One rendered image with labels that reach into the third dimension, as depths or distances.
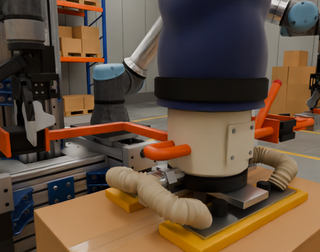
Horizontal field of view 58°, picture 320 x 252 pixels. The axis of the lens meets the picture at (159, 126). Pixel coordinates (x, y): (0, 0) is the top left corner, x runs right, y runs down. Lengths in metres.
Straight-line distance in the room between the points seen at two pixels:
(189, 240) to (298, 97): 7.23
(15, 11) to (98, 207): 0.42
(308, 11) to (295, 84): 6.73
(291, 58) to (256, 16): 7.80
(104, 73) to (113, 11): 10.00
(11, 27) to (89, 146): 0.63
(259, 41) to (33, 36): 0.43
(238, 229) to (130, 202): 0.21
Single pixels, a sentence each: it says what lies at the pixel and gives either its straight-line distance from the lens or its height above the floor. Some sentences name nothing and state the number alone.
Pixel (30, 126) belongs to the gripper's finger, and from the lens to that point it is 0.64.
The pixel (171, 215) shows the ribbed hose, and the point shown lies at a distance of 0.46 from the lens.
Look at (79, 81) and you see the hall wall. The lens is 10.10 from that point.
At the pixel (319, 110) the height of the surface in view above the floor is 1.11.
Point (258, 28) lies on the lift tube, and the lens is 0.55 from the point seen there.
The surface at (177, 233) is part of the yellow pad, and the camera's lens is 0.50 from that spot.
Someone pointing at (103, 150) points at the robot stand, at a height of 0.96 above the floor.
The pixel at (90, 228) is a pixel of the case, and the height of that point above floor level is 0.97.
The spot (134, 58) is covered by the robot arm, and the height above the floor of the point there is 1.29.
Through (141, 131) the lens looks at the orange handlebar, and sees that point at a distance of 0.71.
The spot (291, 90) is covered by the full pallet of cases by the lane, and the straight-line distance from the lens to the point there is 7.68.
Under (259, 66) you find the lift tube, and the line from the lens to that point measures 0.56.
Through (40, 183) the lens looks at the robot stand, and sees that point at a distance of 0.98.
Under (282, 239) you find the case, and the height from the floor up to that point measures 0.97.
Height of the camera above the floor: 1.24
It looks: 11 degrees down
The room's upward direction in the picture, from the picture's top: straight up
